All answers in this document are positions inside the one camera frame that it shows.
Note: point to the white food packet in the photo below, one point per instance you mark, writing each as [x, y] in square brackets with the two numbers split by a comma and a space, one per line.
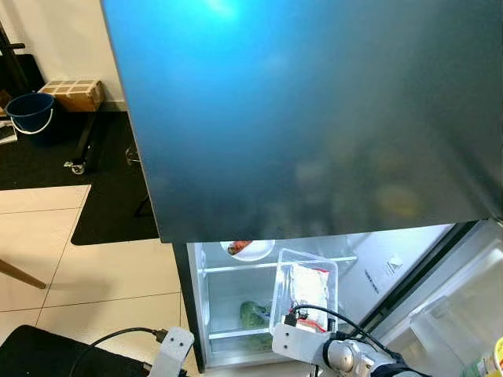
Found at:
[308, 287]

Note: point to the clear plastic container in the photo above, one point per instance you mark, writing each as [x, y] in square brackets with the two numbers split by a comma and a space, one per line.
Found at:
[283, 275]

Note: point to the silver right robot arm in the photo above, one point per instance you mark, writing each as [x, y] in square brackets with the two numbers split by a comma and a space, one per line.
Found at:
[369, 363]

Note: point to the silver two-door fridge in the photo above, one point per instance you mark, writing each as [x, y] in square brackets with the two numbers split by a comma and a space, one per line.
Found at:
[299, 118]

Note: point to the yellow container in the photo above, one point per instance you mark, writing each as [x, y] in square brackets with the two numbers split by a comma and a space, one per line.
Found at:
[493, 357]

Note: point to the white bowl with food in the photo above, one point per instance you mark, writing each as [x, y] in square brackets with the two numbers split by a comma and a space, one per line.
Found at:
[250, 251]

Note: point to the green leafy vegetable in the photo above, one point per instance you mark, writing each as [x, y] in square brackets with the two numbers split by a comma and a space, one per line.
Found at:
[253, 316]

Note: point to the large black floor mat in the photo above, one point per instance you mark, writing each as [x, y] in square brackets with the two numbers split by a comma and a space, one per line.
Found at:
[110, 204]

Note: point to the taped grid cardboard box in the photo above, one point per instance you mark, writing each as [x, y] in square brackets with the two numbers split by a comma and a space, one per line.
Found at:
[75, 96]

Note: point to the blue bucket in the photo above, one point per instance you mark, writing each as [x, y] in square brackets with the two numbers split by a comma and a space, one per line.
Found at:
[30, 114]

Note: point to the black metal upright stand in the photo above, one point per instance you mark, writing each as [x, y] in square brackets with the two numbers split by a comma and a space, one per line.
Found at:
[12, 49]

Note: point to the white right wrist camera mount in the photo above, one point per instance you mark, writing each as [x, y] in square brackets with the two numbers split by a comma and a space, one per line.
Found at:
[295, 344]

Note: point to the black wheeled frame leg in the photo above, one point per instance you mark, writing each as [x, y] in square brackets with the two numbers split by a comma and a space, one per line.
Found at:
[85, 137]

